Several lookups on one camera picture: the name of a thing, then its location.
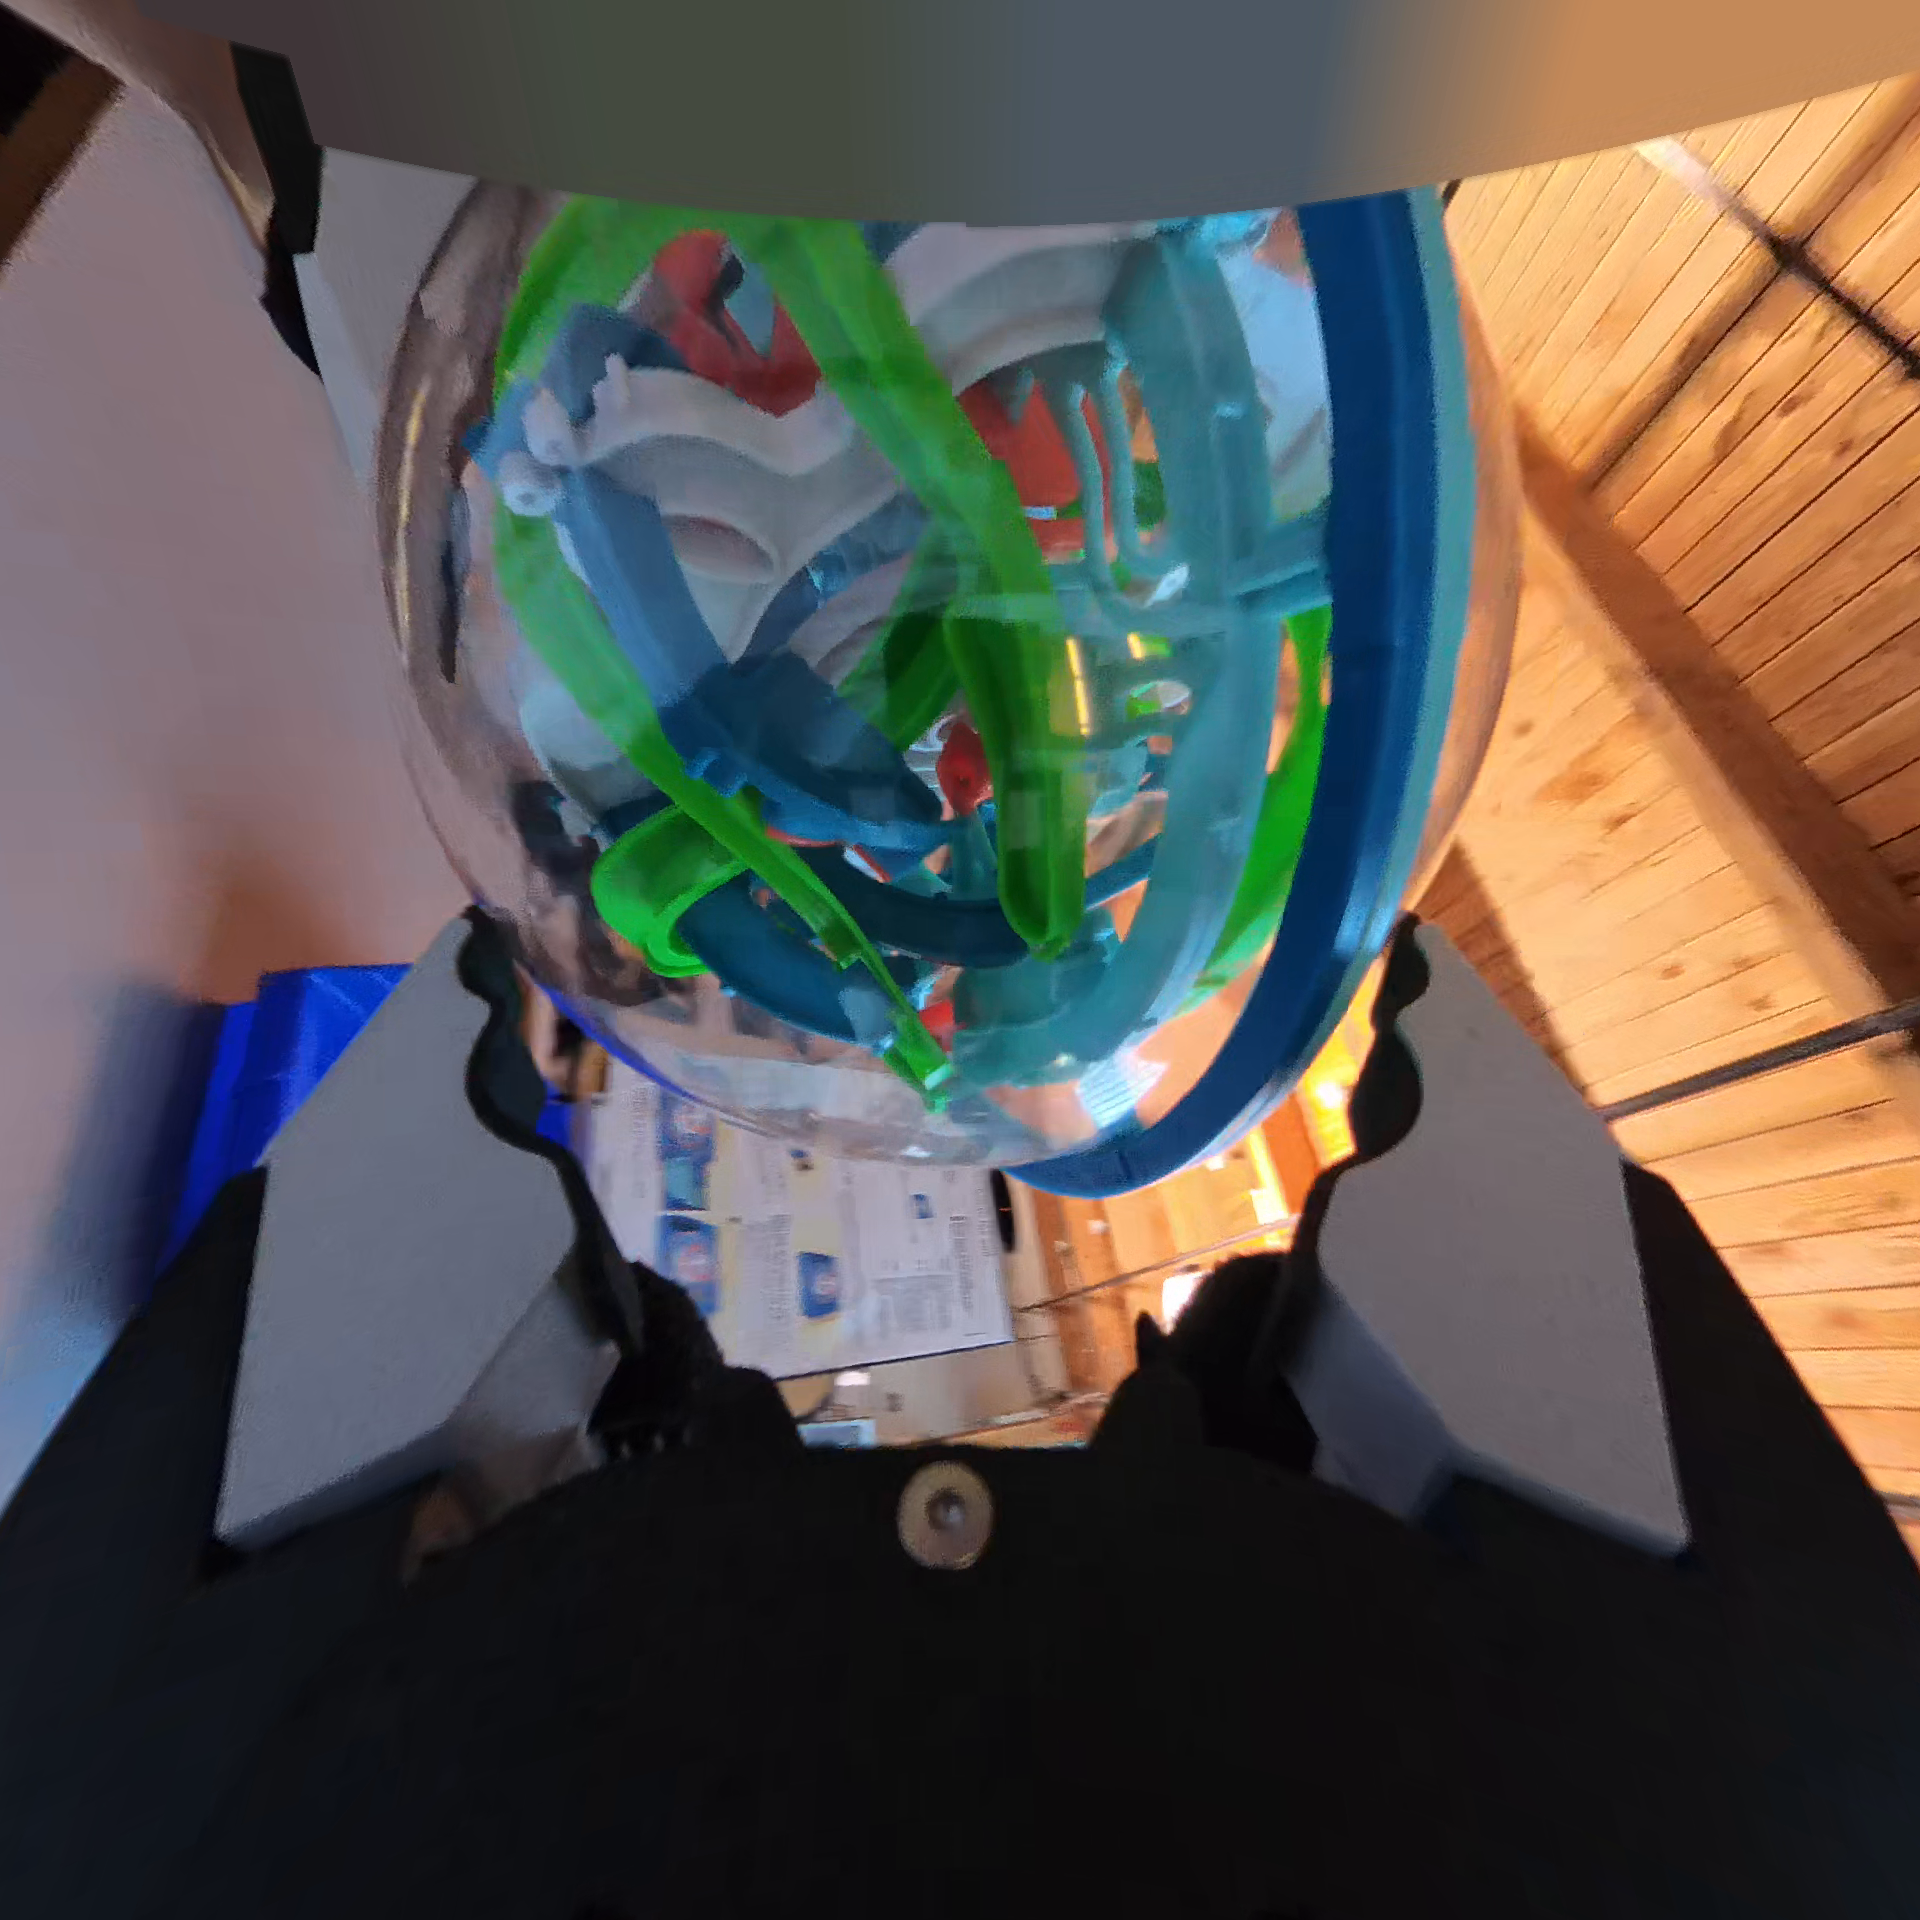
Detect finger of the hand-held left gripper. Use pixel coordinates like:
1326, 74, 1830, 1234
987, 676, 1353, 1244
230, 41, 506, 505

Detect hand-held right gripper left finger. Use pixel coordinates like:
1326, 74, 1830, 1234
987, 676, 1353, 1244
215, 908, 646, 1555

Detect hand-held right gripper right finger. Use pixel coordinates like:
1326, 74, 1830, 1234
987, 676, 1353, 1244
1276, 915, 1693, 1555

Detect clear plastic maze ball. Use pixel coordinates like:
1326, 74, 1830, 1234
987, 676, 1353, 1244
373, 171, 1524, 1200

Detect blue plastic bin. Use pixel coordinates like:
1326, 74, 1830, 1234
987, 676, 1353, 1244
158, 960, 578, 1279

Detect printed instruction sheet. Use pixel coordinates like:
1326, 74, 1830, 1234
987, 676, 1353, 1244
574, 1042, 1023, 1384

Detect black metal rail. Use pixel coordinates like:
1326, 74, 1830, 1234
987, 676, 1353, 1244
1602, 1001, 1920, 1125

